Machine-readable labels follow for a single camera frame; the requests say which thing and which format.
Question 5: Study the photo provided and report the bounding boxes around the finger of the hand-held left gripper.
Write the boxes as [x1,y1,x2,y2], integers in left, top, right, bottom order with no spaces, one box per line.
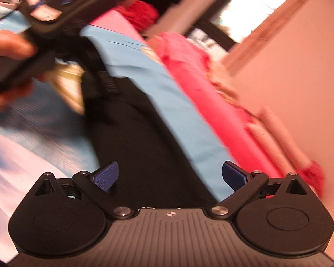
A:
[79,30,121,95]

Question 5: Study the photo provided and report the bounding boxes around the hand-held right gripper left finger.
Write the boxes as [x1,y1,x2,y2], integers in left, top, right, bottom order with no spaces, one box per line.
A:
[35,161,134,219]

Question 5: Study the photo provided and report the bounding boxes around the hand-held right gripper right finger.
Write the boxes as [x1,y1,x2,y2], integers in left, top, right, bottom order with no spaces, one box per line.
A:
[210,161,308,220]

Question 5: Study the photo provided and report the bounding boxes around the black pants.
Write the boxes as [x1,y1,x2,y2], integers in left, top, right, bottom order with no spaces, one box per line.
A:
[80,61,221,210]

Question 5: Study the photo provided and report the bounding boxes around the person's left hand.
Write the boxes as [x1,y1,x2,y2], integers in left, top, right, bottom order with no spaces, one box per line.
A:
[0,30,49,114]

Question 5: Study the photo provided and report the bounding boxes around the pink pillow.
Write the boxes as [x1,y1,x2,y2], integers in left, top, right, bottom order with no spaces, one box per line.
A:
[245,107,313,173]

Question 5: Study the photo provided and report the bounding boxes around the red fuzzy cloth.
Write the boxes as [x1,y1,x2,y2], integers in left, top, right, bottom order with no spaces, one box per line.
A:
[122,0,160,33]

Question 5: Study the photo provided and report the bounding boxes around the light blue bedsheet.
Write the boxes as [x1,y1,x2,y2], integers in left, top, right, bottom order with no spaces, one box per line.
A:
[0,6,235,262]

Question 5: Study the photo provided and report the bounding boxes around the red blanket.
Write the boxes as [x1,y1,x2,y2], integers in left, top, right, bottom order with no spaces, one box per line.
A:
[86,7,291,179]

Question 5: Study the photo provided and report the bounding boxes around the window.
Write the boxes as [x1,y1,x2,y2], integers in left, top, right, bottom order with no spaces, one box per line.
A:
[184,0,314,73]

